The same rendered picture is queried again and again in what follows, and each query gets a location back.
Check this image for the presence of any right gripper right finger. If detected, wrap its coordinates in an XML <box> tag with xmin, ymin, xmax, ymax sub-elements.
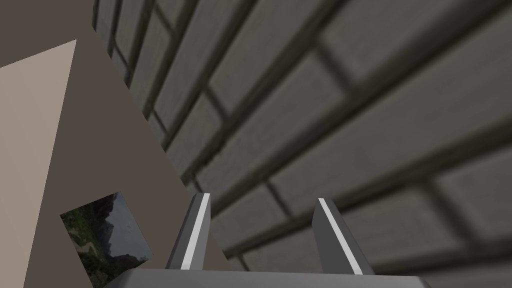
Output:
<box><xmin>311</xmin><ymin>197</ymin><xmax>376</xmax><ymax>276</ymax></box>

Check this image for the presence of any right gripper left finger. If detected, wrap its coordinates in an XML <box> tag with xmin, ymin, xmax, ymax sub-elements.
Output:
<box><xmin>165</xmin><ymin>192</ymin><xmax>212</xmax><ymax>271</ymax></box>

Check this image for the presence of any landscape picture on wall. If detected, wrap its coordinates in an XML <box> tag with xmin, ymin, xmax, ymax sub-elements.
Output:
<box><xmin>59</xmin><ymin>191</ymin><xmax>154</xmax><ymax>288</ymax></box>

